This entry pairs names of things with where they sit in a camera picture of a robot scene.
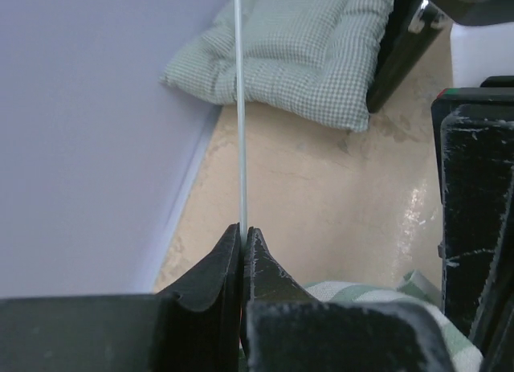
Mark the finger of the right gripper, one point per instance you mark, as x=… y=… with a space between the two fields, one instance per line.
x=473 y=140

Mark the green striped pet tent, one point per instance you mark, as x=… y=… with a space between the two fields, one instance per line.
x=416 y=298

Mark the white tent pole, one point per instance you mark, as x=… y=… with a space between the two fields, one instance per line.
x=241 y=119

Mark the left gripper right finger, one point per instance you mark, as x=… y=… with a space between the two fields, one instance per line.
x=287 y=329

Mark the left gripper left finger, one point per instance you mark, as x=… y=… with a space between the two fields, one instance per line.
x=191 y=325

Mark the black carrying case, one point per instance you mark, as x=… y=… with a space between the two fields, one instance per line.
x=412 y=27

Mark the green checked cushion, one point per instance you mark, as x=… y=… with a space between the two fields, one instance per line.
x=315 y=58

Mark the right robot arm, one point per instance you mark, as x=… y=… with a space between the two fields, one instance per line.
x=481 y=39

